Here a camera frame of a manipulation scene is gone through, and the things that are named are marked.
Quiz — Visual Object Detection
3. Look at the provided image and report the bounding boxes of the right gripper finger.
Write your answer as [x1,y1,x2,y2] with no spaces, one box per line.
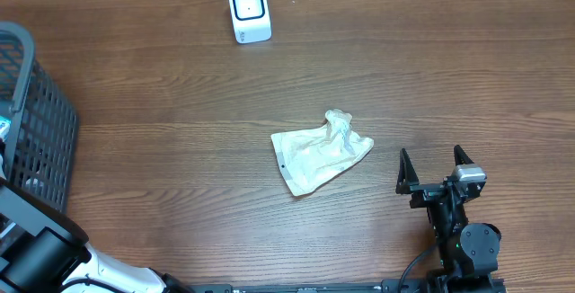
[395,148,420,195]
[454,145,473,165]

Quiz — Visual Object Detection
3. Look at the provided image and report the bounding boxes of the beige plastic pouch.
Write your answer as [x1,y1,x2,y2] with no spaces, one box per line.
[270,109,374,197]

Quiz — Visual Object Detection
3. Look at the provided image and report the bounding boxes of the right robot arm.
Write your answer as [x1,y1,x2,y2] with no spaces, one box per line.
[395,145,506,292]

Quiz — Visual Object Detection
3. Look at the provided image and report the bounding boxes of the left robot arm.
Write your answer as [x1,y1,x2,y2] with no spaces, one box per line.
[1,180,191,293]

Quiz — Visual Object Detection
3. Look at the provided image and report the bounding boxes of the white barcode scanner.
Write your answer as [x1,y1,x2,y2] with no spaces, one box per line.
[228,0,272,44]

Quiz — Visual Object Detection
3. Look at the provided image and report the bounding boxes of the grey plastic mesh basket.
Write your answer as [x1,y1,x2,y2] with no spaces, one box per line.
[1,22,79,212]

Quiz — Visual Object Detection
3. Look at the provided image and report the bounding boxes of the items inside basket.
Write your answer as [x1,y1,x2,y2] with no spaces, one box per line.
[0,116,11,143]

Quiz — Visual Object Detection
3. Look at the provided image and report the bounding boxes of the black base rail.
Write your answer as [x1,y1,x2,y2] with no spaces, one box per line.
[188,278,509,293]

